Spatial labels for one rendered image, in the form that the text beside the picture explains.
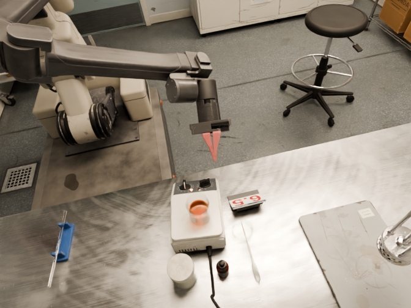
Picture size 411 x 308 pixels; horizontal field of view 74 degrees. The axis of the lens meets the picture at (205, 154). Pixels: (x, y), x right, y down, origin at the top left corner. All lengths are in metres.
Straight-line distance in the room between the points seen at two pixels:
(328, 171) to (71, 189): 1.14
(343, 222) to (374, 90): 1.82
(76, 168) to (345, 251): 1.26
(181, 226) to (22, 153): 1.90
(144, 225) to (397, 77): 2.34
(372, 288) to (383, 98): 1.87
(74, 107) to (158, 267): 0.85
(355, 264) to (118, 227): 0.60
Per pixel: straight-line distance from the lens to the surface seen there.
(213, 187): 0.74
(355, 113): 2.25
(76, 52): 0.64
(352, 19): 1.89
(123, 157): 1.48
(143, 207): 0.82
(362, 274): 0.76
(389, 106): 2.41
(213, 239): 0.67
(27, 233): 0.94
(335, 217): 0.79
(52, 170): 1.61
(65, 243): 0.85
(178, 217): 0.68
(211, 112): 0.67
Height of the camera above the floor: 1.44
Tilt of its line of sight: 51 degrees down
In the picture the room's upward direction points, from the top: 8 degrees counter-clockwise
